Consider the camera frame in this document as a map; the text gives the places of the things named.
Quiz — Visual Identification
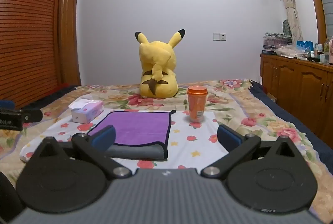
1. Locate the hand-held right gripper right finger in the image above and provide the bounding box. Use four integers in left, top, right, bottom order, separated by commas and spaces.
201, 125, 299, 179

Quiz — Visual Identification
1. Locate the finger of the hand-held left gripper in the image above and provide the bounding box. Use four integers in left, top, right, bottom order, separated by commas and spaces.
19, 109, 43, 124

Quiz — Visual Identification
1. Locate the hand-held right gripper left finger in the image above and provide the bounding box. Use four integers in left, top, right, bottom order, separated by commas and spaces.
34, 125, 133, 180

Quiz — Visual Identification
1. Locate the purple towel with grey underside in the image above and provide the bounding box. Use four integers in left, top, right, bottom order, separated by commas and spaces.
87, 110, 176, 161

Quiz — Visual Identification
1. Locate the pink white tissue box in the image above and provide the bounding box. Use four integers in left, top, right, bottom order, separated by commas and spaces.
70, 99, 105, 124

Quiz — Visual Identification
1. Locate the white fruit print cloth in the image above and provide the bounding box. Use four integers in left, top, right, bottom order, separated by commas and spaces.
19, 109, 231, 170

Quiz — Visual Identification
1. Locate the floral printed blanket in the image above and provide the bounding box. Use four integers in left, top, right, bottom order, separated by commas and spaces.
0, 79, 320, 188

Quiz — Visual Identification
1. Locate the orange plastic cup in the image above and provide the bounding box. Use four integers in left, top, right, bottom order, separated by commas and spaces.
186, 85, 208, 123

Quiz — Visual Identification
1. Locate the dark blue bed sheet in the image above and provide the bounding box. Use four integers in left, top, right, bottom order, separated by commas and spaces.
248, 79, 333, 152

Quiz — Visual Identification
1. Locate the wooden louvred wardrobe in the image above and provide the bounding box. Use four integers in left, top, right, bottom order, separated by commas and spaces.
0, 0, 69, 109

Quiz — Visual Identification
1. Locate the wooden sideboard cabinet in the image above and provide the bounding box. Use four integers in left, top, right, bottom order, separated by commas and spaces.
260, 53, 333, 142

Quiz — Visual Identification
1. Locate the yellow plush toy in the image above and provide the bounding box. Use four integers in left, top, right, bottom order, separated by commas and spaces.
135, 29, 186, 99

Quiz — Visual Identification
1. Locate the wooden door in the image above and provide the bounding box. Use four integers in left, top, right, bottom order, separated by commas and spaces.
58, 0, 82, 87

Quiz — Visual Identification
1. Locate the beige plastic packet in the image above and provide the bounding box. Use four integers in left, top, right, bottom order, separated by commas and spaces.
275, 44, 308, 58

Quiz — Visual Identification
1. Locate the blue white box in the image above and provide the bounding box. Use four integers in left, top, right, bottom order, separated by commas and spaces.
296, 40, 314, 53

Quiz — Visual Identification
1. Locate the dark green mesh cushion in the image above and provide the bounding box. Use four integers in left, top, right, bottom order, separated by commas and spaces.
282, 19, 293, 38

